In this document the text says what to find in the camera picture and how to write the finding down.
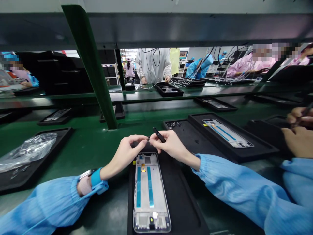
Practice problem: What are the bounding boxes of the person's left hand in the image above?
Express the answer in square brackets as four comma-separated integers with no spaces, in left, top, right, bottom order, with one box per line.
[102,134,150,180]

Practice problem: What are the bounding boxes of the person's right hand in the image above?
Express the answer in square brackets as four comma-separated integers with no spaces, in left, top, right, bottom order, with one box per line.
[149,130,200,170]

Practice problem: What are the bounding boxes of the black tweezers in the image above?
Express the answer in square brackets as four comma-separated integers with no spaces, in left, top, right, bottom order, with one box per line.
[152,127,167,143]

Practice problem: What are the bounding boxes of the flat black parts tray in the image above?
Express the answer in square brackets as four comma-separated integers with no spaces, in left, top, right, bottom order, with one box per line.
[163,119,236,164]

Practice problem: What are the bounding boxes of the pile of small black parts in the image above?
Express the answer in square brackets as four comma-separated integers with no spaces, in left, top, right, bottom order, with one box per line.
[166,121,183,130]

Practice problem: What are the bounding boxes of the long black foam tray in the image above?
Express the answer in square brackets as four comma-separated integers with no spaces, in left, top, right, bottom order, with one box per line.
[188,112,281,164]
[194,96,238,113]
[127,144,211,235]
[37,107,73,127]

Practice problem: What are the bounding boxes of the black tray with compartments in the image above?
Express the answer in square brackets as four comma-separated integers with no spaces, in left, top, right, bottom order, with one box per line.
[155,84,185,98]

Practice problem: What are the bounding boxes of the stack of flat black trays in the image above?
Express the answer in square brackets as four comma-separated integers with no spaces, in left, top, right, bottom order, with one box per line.
[170,76,207,88]

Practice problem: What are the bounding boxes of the black tray with plastic bag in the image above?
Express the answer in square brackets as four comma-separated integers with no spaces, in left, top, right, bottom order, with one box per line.
[0,127,75,196]

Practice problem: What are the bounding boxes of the clear plastic bag of parts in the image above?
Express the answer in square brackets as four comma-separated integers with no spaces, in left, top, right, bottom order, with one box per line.
[0,133,58,174]

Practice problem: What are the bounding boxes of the grey overhead shelf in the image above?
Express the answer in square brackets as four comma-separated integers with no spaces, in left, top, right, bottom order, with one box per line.
[0,11,313,52]

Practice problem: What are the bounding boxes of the phone frame with blue strips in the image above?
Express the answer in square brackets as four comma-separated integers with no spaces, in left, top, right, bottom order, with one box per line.
[133,152,172,234]
[202,119,255,149]

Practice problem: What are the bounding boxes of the bundle of white cables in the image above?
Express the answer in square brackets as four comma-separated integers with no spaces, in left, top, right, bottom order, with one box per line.
[136,47,256,90]

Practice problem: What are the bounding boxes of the green metal post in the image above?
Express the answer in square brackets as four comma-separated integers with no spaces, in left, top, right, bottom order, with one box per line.
[61,5,119,131]

